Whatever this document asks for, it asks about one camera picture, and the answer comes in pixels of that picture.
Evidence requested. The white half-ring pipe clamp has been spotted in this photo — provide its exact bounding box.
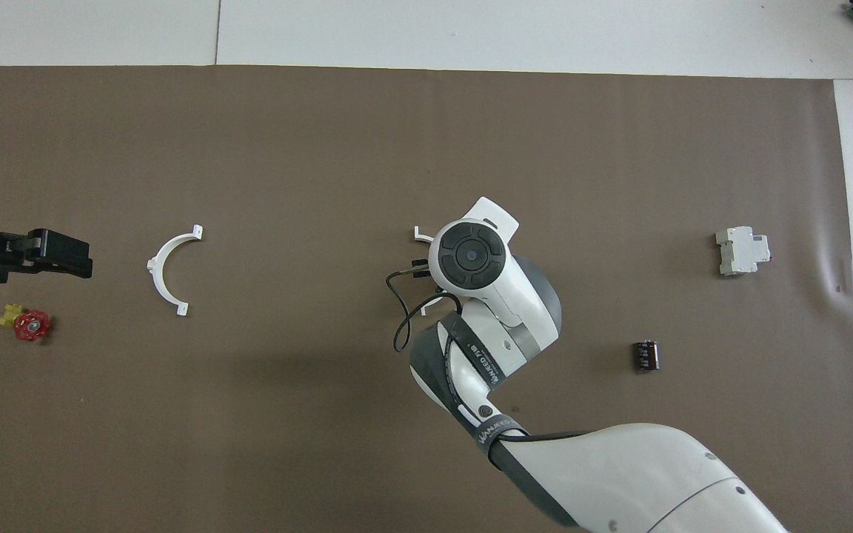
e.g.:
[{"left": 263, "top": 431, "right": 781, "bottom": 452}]
[
  {"left": 413, "top": 226, "right": 461, "bottom": 317},
  {"left": 147, "top": 224, "right": 204, "bottom": 318}
]

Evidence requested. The brown paper mat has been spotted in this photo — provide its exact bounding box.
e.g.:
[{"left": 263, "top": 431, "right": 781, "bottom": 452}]
[{"left": 0, "top": 65, "right": 853, "bottom": 533}]

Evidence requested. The white circuit breaker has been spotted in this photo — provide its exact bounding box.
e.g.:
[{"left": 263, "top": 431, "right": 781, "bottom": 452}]
[{"left": 715, "top": 226, "right": 772, "bottom": 278}]

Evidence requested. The red and yellow valve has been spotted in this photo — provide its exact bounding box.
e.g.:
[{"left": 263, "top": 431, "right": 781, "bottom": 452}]
[{"left": 0, "top": 302, "right": 52, "bottom": 343}]

